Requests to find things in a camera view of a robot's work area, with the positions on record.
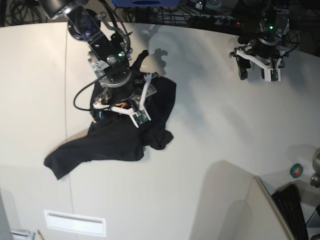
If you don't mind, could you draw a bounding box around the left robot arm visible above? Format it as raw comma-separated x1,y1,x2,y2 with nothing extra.
229,0,290,82

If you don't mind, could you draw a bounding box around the black t-shirt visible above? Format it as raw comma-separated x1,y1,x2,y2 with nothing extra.
43,77,177,180

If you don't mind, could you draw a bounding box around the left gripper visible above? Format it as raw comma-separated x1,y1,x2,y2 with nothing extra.
229,37,286,80

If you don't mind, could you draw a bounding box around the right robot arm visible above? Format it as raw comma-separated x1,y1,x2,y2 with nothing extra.
39,0,156,112

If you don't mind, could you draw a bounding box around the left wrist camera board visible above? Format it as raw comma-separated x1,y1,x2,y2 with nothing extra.
263,68,281,82

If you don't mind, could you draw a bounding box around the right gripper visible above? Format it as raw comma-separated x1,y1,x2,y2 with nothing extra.
92,50,160,110

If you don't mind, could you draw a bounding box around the blue box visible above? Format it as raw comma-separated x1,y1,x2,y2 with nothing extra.
111,0,181,8

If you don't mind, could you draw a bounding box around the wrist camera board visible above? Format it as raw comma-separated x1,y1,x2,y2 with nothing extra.
131,109,152,128
263,68,281,82

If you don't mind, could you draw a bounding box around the black power strip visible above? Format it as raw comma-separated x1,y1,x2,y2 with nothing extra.
187,14,241,27

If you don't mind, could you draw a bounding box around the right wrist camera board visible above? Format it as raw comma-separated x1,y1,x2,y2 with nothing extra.
131,109,152,128

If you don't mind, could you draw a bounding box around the pencil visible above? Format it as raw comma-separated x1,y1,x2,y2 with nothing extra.
37,230,45,240

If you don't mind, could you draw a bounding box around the metal cylinder stand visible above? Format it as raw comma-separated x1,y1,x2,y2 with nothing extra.
310,148,320,189

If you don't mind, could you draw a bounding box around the black keyboard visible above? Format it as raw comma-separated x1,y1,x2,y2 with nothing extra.
271,183,309,240

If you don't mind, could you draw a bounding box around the green tape roll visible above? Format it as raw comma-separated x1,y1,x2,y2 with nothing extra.
289,163,304,179

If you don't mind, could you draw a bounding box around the beige divider panel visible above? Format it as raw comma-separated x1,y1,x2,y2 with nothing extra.
245,176,295,240

